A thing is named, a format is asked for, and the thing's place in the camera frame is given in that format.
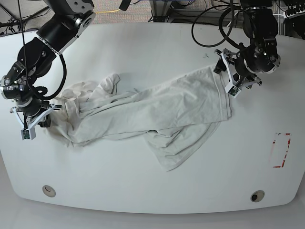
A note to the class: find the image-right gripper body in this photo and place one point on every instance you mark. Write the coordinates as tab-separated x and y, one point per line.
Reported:
242	76

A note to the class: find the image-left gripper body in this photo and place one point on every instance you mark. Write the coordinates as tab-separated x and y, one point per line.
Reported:
28	111

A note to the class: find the white printed T-shirt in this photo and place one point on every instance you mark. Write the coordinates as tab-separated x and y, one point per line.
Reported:
175	117

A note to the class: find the white power strip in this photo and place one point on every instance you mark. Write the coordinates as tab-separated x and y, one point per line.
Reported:
294	12

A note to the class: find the red tape rectangle marking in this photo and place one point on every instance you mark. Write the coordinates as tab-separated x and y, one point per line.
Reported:
279	149

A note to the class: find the image-left white wrist camera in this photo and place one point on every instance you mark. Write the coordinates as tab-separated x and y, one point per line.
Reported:
28	130

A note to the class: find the left table cable grommet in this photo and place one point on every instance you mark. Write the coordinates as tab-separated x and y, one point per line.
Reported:
49	191

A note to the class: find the table cable grommet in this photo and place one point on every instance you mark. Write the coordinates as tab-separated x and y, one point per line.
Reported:
49	191
257	196

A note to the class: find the aluminium frame stand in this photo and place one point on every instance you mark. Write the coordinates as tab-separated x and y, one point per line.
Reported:
160	9

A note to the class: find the right table cable grommet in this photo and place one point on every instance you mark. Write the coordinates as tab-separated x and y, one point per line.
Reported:
257	196

